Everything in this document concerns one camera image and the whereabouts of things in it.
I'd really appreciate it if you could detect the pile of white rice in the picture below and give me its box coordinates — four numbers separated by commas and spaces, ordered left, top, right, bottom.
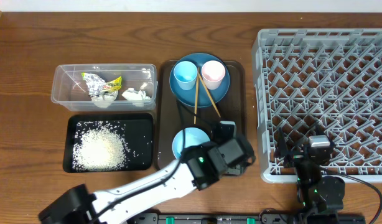
72, 121, 134, 172

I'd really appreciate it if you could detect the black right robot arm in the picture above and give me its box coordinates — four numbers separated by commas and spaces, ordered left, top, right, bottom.
274, 125, 345, 223

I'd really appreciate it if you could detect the white tissue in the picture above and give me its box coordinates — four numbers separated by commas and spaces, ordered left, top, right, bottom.
122, 88, 151, 107

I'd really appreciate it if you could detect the pink cup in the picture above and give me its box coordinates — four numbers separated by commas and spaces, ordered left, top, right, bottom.
202, 60, 226, 90

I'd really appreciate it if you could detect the dark blue plate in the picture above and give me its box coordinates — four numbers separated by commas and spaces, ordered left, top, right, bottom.
169, 53, 230, 108

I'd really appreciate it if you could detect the snack wrapper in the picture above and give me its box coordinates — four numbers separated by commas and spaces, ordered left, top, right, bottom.
81, 72, 122, 101

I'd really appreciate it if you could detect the light blue cup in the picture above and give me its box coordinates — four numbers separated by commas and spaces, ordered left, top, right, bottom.
174, 61, 197, 90

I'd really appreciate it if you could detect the black tray bin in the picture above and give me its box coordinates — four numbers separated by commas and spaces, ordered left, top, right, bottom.
63, 113, 154, 173

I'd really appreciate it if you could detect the wooden chopstick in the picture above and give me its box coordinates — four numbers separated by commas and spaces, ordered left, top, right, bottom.
197, 71, 221, 118
193, 67, 200, 124

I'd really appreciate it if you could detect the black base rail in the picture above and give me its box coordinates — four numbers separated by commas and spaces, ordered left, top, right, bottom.
127, 210, 366, 224

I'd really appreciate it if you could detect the brown serving tray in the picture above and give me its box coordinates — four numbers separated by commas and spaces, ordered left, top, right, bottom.
154, 60, 246, 170

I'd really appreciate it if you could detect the left wooden chopstick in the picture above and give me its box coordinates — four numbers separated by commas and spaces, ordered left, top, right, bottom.
193, 67, 200, 124

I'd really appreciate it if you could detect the grey dishwasher rack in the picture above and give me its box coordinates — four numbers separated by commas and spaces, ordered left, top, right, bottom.
251, 29, 382, 184

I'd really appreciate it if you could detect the right wooden chopstick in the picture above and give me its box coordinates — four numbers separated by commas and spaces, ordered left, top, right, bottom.
197, 71, 221, 118

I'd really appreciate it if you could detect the clear plastic bin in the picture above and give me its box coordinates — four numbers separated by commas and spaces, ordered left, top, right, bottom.
51, 63, 158, 111

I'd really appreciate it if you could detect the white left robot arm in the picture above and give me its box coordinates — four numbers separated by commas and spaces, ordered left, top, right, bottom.
38, 121, 256, 223

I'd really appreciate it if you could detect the light blue bowl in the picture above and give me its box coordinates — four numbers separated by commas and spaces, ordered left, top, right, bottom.
172, 127, 210, 159

